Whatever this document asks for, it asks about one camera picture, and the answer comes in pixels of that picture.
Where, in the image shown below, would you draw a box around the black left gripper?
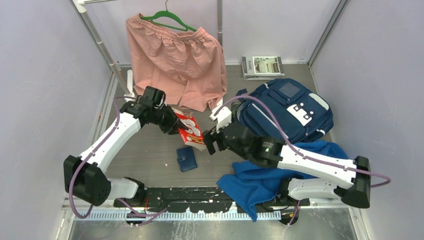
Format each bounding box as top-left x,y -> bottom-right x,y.
151,104 -> 188,135

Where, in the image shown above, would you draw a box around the red cartoon book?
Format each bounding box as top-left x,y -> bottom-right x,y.
171,107 -> 207,151

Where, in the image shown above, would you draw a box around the navy blue backpack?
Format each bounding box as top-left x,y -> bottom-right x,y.
235,78 -> 334,144

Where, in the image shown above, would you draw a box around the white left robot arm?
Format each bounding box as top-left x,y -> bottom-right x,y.
63,86 -> 187,207

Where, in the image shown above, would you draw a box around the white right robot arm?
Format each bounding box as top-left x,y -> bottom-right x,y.
203,106 -> 371,209

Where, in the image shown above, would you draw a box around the small blue wallet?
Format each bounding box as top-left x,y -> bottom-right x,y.
176,146 -> 198,172

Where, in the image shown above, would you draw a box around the pink shorts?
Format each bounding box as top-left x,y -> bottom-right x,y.
125,14 -> 228,112

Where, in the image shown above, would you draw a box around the blue cloth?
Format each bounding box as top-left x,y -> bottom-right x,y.
216,140 -> 349,222

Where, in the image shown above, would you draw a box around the grey magazine stack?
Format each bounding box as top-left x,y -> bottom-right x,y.
241,56 -> 285,81

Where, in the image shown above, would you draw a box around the green clothes hanger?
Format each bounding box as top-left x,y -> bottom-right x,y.
139,0 -> 197,33

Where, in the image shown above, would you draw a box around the metal clothes rack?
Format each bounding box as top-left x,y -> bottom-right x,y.
69,0 -> 225,128

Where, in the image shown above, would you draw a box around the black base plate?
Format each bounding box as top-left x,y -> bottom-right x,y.
113,187 -> 311,215

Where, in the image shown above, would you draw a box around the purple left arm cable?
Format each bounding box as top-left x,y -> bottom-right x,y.
67,96 -> 175,228

